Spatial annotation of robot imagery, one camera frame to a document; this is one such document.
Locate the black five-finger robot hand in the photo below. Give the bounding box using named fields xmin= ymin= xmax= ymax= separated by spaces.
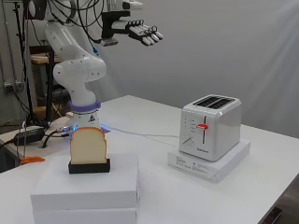
xmin=101 ymin=10 xmax=164 ymax=48

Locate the bread slice with brown crust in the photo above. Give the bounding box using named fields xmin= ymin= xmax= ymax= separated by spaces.
xmin=69 ymin=126 xmax=108 ymax=165

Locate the wooden desk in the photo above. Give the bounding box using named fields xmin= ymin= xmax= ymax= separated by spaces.
xmin=29 ymin=45 xmax=64 ymax=122

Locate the black tripod stand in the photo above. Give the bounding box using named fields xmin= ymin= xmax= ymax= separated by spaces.
xmin=11 ymin=0 xmax=50 ymax=128

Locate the white hanging sheet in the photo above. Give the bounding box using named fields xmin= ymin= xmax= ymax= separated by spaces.
xmin=90 ymin=0 xmax=299 ymax=139

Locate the black power adapter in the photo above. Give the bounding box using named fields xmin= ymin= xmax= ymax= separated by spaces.
xmin=13 ymin=125 xmax=47 ymax=146

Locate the steel toaster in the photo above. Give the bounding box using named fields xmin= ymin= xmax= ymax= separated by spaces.
xmin=178 ymin=94 xmax=243 ymax=163

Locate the black block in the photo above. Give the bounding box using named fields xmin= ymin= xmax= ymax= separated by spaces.
xmin=67 ymin=158 xmax=112 ymax=175

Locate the orange flat object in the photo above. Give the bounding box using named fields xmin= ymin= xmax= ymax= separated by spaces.
xmin=20 ymin=156 xmax=47 ymax=165

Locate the white flat box stand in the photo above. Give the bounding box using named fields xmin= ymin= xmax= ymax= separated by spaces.
xmin=32 ymin=206 xmax=138 ymax=224
xmin=30 ymin=153 xmax=140 ymax=212

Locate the white flat box with print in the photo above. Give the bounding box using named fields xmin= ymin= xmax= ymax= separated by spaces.
xmin=167 ymin=139 xmax=251 ymax=184

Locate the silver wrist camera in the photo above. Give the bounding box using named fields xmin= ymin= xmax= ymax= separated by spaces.
xmin=99 ymin=36 xmax=120 ymax=48

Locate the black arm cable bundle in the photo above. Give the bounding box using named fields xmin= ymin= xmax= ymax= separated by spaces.
xmin=46 ymin=0 xmax=107 ymax=45

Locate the white power cable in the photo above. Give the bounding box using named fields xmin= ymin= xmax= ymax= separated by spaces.
xmin=101 ymin=124 xmax=181 ymax=147

